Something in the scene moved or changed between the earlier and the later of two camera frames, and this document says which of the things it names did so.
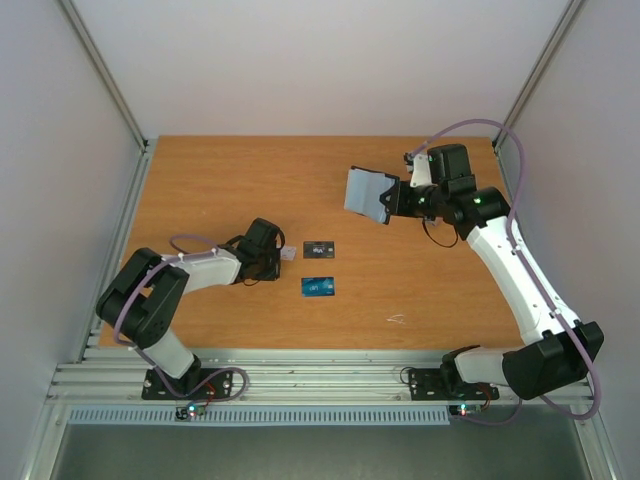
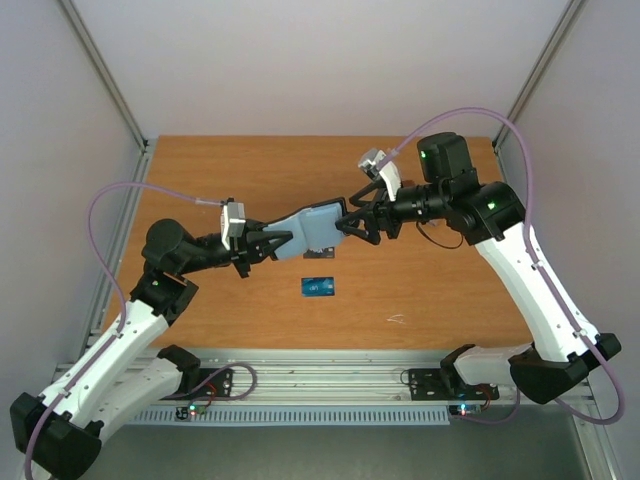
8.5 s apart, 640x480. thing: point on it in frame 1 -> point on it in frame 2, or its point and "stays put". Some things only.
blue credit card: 318,286 stays put
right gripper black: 397,195 -> 385,214
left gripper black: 273,273 -> 251,247
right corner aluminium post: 552,42 stays put
